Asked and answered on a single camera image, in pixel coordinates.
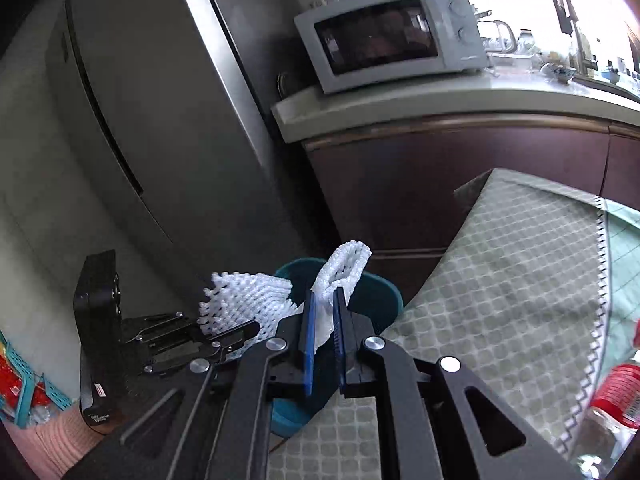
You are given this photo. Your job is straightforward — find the white foam fruit net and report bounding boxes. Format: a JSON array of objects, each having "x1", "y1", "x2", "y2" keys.
[{"x1": 310, "y1": 240, "x2": 371, "y2": 350}]

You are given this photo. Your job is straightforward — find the clear plastic bottle red label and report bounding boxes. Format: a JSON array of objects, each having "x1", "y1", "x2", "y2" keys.
[{"x1": 566, "y1": 318, "x2": 640, "y2": 480}]

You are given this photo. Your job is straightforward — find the pink sleeved left forearm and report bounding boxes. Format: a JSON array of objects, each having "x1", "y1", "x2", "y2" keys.
[{"x1": 3, "y1": 403, "x2": 104, "y2": 479}]

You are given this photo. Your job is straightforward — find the teal plastic trash bin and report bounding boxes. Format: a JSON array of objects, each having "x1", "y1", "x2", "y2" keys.
[{"x1": 271, "y1": 258, "x2": 404, "y2": 438}]

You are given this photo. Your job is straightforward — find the maroon kitchen counter cabinets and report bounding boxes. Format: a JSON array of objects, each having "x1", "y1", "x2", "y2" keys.
[{"x1": 270, "y1": 74, "x2": 640, "y2": 306}]

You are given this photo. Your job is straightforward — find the teal basket on floor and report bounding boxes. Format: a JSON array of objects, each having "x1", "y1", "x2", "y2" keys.
[{"x1": 1, "y1": 335, "x2": 73, "y2": 429}]

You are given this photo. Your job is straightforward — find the patchwork patterned tablecloth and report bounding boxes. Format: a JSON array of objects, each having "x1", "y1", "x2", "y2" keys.
[{"x1": 264, "y1": 167, "x2": 640, "y2": 480}]

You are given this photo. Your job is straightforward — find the stainless steel refrigerator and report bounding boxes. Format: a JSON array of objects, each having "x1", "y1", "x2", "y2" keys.
[{"x1": 0, "y1": 0, "x2": 312, "y2": 306}]

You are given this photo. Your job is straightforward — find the white microwave oven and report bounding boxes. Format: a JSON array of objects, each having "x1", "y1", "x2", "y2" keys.
[{"x1": 294, "y1": 0, "x2": 488, "y2": 94}]

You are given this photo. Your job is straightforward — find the glass electric kettle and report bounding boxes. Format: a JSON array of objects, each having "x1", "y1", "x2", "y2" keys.
[{"x1": 475, "y1": 10, "x2": 518, "y2": 54}]

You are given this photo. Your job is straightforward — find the blue white ceramic bowl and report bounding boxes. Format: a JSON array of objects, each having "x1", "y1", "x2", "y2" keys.
[{"x1": 544, "y1": 64, "x2": 576, "y2": 84}]

